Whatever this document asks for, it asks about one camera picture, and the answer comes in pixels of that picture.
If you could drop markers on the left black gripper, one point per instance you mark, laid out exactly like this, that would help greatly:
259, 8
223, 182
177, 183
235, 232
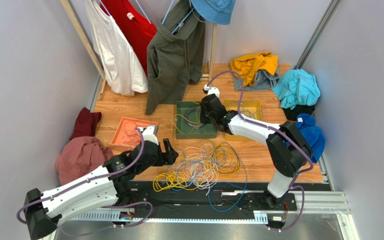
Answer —
169, 157

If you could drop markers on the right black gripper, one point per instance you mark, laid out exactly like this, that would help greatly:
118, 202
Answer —
207, 108

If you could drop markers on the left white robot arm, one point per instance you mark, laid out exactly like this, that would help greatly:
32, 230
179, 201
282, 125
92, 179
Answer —
107, 185

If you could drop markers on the green plastic tray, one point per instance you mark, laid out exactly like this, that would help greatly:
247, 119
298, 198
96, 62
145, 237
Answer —
188, 124

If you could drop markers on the yellow plastic tray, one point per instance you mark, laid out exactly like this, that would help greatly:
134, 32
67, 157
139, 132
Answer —
250, 108

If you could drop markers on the orange plastic tray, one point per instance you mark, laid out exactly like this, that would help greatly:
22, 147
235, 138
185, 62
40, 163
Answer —
126, 134

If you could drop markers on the yellow garment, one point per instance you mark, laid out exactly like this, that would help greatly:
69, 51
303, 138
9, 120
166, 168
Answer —
248, 65

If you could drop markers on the grey-blue garment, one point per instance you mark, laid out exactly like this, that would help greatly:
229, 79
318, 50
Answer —
263, 81

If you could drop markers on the olive green jacket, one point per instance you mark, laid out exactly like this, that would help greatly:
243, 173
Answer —
175, 55

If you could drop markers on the black garment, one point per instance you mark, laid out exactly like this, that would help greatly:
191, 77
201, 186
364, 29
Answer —
292, 114

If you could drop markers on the cyan garment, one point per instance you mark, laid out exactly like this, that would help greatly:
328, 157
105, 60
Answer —
297, 87

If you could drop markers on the dusty pink garment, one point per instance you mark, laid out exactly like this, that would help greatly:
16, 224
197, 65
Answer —
79, 157

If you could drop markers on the dark red garment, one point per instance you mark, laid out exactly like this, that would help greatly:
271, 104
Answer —
86, 124

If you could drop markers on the white tank top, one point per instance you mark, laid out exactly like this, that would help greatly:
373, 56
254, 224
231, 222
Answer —
123, 70

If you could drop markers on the blue bucket hat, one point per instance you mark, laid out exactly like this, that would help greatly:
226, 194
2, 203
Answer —
215, 11

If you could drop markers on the royal blue garment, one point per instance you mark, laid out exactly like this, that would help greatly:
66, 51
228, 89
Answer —
313, 134

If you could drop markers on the red t-shirt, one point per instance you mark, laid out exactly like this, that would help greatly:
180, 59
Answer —
136, 28

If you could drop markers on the wooden clothes rack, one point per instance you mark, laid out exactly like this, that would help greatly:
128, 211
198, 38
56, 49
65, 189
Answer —
102, 82

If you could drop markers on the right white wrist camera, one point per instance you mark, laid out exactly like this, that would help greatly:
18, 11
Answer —
209, 90

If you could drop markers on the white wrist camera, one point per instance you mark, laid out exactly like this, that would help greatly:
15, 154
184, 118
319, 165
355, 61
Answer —
148, 133
209, 90

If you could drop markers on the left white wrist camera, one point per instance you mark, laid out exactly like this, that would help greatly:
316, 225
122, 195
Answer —
148, 133

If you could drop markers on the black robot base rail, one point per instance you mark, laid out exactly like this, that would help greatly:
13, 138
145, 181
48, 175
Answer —
225, 203

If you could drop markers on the aluminium corner post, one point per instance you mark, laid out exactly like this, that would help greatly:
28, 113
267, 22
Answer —
317, 33

